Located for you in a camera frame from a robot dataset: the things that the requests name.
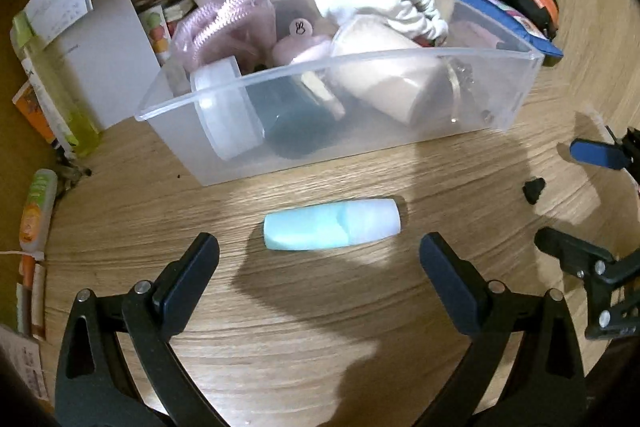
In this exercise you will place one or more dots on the white knitted cloth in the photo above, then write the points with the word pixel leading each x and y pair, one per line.
pixel 370 2

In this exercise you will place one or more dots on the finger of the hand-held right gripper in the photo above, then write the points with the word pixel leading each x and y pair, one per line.
pixel 575 252
pixel 595 154

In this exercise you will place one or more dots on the orange printed packet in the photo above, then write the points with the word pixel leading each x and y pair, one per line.
pixel 32 112

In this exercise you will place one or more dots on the yellow green bottle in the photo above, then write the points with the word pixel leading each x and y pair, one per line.
pixel 55 102

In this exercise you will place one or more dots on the clear plastic storage bin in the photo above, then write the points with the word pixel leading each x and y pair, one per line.
pixel 350 142

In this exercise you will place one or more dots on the light blue tube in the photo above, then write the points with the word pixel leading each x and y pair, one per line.
pixel 330 224

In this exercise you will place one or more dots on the pink mesh pouch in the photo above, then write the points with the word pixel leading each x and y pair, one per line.
pixel 220 27

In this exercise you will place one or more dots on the blue patchwork pouch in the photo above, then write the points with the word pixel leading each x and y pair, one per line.
pixel 520 27

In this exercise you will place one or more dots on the small black object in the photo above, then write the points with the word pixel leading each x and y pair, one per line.
pixel 534 191

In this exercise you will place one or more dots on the wooden desktop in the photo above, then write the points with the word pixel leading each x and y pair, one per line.
pixel 320 332

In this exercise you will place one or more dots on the small metal trinket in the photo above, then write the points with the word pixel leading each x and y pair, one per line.
pixel 70 172

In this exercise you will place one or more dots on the pink round jar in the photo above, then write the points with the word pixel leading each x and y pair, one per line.
pixel 300 44

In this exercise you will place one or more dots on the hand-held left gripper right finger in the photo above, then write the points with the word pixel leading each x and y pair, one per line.
pixel 452 287

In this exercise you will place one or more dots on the cream cloth roll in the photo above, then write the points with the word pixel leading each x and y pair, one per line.
pixel 385 72

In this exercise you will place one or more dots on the printed paper sheet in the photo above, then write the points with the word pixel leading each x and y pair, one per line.
pixel 22 364

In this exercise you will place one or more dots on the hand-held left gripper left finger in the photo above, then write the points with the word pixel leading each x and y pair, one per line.
pixel 187 287

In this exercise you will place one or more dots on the green and orange tube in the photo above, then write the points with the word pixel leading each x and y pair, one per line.
pixel 36 212

